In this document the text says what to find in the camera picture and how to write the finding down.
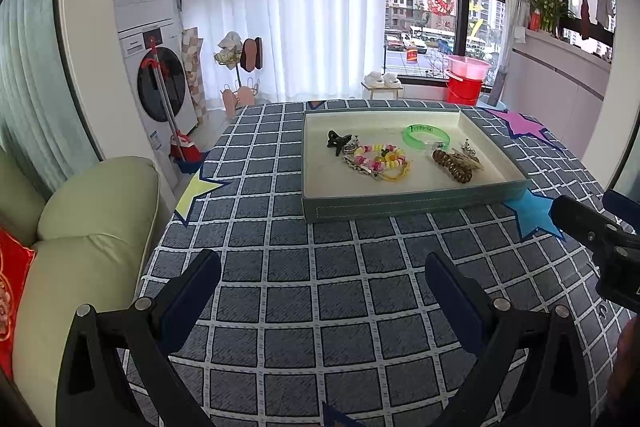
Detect white curtain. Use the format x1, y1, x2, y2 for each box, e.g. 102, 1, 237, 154
180, 0, 388, 105

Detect pale green sofa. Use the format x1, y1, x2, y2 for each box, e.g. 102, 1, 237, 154
0, 147, 161, 408

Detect green plant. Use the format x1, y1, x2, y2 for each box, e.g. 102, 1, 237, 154
522, 0, 576, 35

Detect wire shoe rack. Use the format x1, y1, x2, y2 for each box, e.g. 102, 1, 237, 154
214, 32, 266, 118

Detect brown spiral hair tie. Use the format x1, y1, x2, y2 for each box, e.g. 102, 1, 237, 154
431, 150, 476, 184

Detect small wooden stool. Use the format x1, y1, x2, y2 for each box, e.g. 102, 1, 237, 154
361, 82, 405, 100

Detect white cabinet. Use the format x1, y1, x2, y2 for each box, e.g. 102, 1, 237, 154
500, 29, 613, 160

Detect beige woven hair clip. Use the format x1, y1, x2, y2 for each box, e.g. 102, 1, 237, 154
450, 152, 486, 172

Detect red mop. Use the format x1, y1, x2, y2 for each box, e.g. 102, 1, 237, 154
140, 38, 203, 172

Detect green translucent bracelet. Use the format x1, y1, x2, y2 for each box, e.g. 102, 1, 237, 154
403, 123, 452, 150

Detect dark blue star sticker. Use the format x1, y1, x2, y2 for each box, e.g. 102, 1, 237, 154
320, 401, 371, 427

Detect person's right forearm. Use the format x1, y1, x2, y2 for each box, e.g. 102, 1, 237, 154
615, 314, 640, 427

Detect pale pleated curtain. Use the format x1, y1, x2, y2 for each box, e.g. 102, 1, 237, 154
0, 0, 106, 188

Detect white washing machine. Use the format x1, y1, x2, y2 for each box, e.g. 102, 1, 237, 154
119, 24, 203, 152

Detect yellow star sticker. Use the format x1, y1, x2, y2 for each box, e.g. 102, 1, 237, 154
174, 167, 232, 228

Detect colourful bead bracelet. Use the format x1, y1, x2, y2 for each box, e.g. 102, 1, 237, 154
355, 145, 407, 172

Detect black hair claw clip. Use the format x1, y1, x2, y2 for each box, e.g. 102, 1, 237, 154
326, 131, 353, 158

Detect light blue star sticker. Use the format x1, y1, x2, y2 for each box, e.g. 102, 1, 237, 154
502, 189, 566, 242

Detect silver star hair clip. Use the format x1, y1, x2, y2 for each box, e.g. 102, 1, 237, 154
342, 152, 383, 180

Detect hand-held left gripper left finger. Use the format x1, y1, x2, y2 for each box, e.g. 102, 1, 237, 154
56, 249, 222, 427

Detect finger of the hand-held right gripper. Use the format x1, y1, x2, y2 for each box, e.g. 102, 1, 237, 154
602, 189, 640, 230
549, 195, 628, 254

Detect pink basin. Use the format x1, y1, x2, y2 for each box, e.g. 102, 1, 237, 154
446, 55, 492, 80

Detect white slippers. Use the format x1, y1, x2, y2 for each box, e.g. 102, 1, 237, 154
217, 32, 243, 65

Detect pink slippers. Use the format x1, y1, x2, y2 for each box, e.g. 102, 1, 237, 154
220, 87, 258, 118

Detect red bucket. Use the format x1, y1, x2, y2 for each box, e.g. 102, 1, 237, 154
446, 74, 485, 105

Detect brown slippers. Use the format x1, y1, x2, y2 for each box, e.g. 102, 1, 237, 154
239, 37, 266, 72

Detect purple star sticker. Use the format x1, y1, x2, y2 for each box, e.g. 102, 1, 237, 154
484, 107, 563, 148

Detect yellow flower hair tie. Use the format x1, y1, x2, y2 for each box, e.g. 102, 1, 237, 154
375, 147, 413, 184

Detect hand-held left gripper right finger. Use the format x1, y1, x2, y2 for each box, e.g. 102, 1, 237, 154
425, 252, 593, 427

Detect red cushion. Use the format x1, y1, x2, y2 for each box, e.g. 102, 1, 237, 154
0, 227, 37, 380

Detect white baby shoes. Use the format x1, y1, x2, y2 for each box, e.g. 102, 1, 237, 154
364, 71, 401, 88

